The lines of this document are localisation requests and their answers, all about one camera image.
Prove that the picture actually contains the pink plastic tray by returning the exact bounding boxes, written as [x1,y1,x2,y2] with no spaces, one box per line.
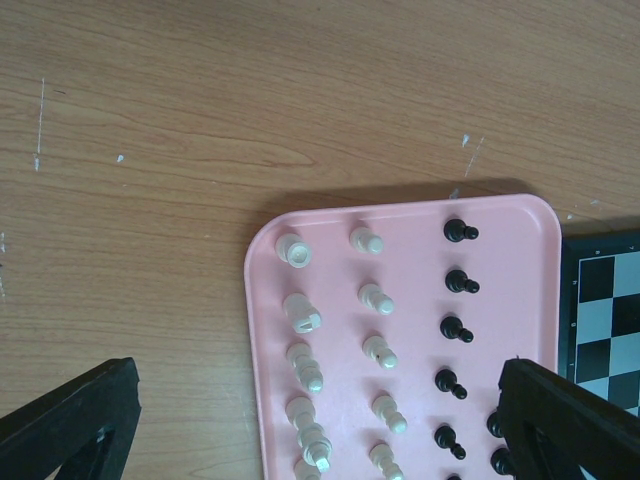
[244,194,561,479]

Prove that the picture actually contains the white pawn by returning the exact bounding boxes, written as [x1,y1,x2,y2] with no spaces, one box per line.
[362,335,398,369]
[350,227,384,255]
[358,283,395,315]
[372,395,408,434]

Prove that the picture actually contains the white queen chess piece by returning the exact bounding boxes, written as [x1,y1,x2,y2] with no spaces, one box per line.
[285,396,333,473]

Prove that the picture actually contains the black king chess piece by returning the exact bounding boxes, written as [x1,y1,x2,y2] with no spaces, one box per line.
[486,411,504,438]

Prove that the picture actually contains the white bishop chess piece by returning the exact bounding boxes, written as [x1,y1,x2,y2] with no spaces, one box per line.
[286,342,324,394]

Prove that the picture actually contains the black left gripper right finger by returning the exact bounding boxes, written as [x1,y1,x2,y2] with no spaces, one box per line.
[497,358,639,479]

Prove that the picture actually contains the white knight chess piece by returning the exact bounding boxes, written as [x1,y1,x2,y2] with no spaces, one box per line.
[283,293,322,334]

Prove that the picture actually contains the black and white chessboard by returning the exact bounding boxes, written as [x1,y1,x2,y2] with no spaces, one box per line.
[558,229,640,416]

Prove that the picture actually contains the black pawn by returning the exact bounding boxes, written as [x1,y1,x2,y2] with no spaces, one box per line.
[443,218,479,243]
[445,269,480,294]
[440,316,474,343]
[435,368,468,400]
[434,424,466,460]

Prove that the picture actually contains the white rook chess piece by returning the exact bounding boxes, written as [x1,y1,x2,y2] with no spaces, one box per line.
[275,233,312,268]

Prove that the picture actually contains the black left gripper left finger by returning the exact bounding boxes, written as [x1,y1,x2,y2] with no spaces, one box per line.
[1,357,141,479]

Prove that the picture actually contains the white king chess piece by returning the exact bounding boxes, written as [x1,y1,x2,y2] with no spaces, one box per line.
[294,459,321,480]

